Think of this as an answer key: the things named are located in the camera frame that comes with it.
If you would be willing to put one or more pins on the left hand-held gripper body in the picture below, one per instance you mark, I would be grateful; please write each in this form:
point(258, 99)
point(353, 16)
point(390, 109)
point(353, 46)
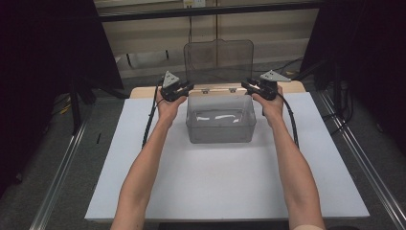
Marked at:
point(170, 91)

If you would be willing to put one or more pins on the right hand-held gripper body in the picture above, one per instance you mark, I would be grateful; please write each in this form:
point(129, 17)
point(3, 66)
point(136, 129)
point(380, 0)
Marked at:
point(268, 87)

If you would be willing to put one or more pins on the clear plastic box lid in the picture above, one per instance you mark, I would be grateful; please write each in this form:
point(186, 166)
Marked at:
point(218, 60)

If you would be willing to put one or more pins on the clear plastic box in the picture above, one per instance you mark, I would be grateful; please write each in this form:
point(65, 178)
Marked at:
point(220, 132)

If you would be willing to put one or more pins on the person's left hand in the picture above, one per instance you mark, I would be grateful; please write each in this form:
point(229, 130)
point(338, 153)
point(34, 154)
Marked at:
point(166, 110)

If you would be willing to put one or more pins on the person's right hand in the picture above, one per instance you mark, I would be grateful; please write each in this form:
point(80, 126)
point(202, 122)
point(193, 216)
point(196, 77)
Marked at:
point(274, 110)

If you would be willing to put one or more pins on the wooden table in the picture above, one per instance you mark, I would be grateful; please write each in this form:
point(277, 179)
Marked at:
point(143, 92)

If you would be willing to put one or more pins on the black horizontal bar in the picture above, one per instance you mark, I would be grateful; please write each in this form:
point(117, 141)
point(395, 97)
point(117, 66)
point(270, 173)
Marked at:
point(207, 10)

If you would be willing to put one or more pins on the white power outlet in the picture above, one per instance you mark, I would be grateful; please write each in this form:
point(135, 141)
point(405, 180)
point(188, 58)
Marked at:
point(194, 3)

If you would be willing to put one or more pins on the white table mat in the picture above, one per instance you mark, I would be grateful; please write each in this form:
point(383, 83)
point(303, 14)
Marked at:
point(217, 179)

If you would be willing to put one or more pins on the black metal stand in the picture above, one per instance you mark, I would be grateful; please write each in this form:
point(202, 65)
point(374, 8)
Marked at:
point(76, 108)

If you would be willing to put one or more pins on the dark curtain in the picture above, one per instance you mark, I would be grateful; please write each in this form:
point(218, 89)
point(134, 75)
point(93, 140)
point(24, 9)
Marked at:
point(41, 64)
point(373, 57)

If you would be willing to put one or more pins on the metal floor rail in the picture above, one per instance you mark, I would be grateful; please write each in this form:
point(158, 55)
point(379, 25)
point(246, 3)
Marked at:
point(59, 179)
point(367, 159)

